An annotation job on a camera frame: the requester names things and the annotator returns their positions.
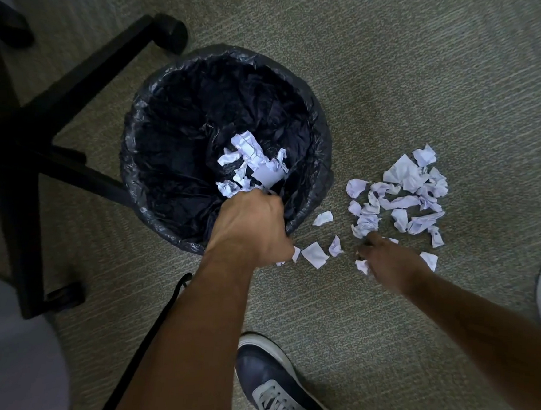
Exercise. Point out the person's left hand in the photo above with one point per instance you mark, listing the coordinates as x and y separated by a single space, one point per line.
248 228

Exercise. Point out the person's left thumb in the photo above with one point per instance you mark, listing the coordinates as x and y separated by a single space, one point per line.
285 252

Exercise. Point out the person's right thumb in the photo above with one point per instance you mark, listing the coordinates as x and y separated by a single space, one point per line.
364 252

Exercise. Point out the person's right forearm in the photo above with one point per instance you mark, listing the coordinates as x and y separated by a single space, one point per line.
487 338

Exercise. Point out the scattered pile of paper scraps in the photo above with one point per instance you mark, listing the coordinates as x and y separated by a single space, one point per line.
406 175

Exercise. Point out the black office chair base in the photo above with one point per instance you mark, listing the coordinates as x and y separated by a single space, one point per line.
25 139

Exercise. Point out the crumpled paper scraps inside bin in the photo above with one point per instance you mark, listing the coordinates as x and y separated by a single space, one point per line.
248 152

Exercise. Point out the person's right hand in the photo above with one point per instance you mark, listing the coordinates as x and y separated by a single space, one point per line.
393 264

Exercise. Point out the person's grey trouser leg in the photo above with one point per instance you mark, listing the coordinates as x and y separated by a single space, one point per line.
8 350

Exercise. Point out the person's left forearm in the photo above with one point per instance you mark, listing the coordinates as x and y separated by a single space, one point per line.
191 340

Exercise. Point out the black chair caster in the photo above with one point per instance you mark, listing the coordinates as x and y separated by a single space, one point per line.
12 29
66 296
172 31

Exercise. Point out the waste bin with black liner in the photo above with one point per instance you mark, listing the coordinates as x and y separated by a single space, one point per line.
184 113

